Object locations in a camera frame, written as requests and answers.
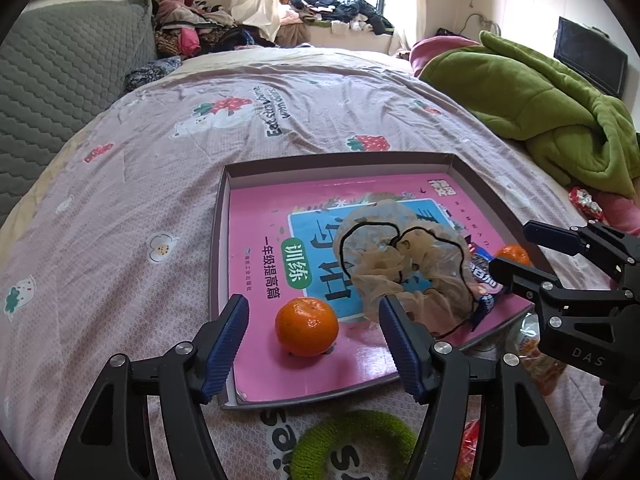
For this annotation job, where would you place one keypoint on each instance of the red clear-wrapped snack bag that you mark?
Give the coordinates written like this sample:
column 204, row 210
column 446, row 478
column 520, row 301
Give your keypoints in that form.
column 522, row 340

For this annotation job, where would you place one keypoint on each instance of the blue white snack bag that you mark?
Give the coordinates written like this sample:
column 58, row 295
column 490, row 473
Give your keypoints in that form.
column 470, row 452

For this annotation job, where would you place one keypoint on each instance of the dark floral cloth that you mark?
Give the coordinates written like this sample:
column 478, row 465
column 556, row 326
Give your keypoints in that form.
column 150, row 74

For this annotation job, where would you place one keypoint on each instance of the grey quilted headboard cover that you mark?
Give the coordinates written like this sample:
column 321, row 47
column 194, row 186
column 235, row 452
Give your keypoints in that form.
column 50, row 85

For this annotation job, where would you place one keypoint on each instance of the pink strawberry printed bedsheet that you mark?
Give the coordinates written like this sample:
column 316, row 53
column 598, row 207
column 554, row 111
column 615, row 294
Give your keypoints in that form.
column 125, row 185

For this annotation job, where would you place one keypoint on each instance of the red white candy wrapper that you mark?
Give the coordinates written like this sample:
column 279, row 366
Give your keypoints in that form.
column 585, row 202

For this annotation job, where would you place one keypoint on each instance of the orange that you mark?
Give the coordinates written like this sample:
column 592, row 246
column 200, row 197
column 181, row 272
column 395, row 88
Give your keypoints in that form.
column 307, row 327
column 512, row 254

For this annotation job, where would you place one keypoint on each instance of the pink workbook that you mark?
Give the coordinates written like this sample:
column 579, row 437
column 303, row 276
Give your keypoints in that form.
column 260, row 270

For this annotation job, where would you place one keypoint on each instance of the dark clothes on windowsill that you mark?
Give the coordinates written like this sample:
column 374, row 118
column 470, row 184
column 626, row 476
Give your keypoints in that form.
column 340, row 10

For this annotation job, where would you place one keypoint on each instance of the cream sheer scrunchie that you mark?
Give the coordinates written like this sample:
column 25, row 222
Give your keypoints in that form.
column 380, row 270

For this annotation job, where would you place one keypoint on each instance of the grey cardboard tray box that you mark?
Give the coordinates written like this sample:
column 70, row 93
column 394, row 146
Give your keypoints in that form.
column 220, row 260

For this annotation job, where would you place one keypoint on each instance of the pile of clothes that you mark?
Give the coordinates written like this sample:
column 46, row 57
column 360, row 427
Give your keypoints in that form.
column 200, row 25

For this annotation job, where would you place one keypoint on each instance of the black television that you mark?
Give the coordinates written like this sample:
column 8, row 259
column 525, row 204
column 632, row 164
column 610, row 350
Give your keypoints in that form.
column 590, row 60

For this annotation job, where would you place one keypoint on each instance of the green fleece blanket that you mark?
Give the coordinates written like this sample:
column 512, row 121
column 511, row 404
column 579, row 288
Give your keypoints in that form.
column 525, row 95

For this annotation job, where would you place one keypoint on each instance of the dark pink blanket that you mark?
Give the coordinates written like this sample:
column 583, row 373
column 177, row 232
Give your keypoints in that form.
column 435, row 52

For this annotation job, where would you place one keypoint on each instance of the blue cookie packet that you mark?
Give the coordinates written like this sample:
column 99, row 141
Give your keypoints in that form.
column 482, row 307

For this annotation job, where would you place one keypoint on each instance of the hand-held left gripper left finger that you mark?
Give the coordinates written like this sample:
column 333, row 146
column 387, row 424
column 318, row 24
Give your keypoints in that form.
column 225, row 350

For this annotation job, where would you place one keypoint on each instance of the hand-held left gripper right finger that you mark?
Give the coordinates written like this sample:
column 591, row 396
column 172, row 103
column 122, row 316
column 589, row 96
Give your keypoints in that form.
column 402, row 350

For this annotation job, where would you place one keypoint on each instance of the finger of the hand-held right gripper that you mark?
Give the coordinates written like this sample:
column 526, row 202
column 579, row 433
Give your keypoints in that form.
column 515, row 272
column 550, row 235

